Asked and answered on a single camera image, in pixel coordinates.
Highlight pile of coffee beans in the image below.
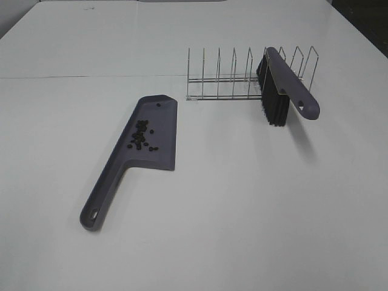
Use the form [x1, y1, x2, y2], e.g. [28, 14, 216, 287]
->
[126, 119, 159, 152]

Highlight purple hand brush black bristles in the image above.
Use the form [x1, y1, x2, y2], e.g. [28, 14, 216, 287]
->
[256, 47, 320, 127]

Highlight chrome wire dish rack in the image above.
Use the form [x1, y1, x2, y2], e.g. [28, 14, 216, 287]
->
[186, 46, 319, 101]

